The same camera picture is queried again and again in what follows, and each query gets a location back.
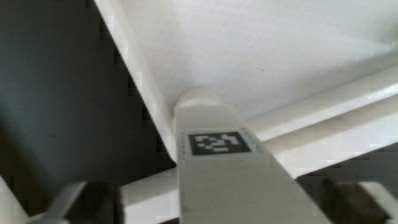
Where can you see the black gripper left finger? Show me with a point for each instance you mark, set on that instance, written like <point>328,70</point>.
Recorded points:
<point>88,204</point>

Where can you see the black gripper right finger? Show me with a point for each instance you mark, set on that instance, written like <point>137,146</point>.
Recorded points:
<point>358,203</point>

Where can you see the white desk leg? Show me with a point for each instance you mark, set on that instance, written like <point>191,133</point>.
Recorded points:
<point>237,188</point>

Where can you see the white square desk top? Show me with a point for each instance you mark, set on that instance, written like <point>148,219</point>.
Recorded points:
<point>294,56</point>

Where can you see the white U-shaped obstacle fence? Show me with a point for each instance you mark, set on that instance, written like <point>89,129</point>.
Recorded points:
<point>97,143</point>

